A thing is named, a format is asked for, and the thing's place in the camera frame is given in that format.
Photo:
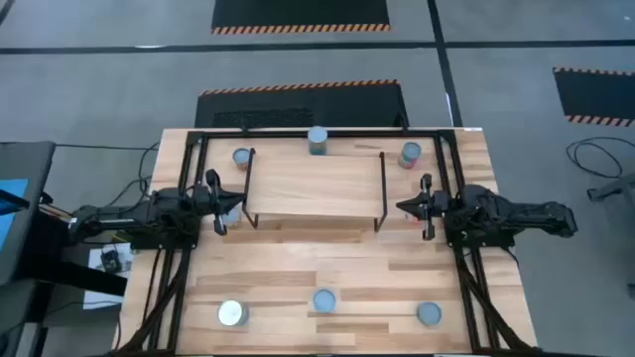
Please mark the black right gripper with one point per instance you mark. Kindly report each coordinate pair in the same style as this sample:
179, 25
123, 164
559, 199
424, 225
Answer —
434, 205

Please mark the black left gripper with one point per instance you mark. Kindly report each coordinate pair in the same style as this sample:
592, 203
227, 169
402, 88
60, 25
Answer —
214, 201

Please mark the tall multicoloured can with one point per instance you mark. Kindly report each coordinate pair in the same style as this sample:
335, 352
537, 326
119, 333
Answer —
410, 154

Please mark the short silver-topped can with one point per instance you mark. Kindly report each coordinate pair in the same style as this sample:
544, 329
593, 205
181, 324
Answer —
429, 313

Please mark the green can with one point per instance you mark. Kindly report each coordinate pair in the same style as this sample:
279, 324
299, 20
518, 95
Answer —
232, 313

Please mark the white can with vegetable print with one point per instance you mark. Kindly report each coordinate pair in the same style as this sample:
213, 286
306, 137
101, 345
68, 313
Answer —
324, 300

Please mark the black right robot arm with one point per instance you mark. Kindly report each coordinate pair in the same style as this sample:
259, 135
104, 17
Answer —
496, 213

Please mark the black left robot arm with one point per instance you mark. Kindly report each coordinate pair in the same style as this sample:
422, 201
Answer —
124, 218

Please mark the wooden shelf with black legs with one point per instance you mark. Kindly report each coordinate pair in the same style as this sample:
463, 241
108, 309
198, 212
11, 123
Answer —
317, 188

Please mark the black mat with striped edge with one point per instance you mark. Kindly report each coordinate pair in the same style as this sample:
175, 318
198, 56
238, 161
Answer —
297, 104
297, 12
595, 94

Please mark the small black device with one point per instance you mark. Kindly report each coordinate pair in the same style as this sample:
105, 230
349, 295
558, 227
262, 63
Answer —
111, 261

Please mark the white paper sheet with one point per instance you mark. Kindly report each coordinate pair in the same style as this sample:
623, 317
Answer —
99, 292

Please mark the grey stand foot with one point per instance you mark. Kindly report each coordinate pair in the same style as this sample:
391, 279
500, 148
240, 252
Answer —
612, 189

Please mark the grey desk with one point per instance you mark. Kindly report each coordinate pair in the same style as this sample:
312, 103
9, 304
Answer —
25, 158

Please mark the blue screen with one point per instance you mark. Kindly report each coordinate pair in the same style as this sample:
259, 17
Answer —
12, 208

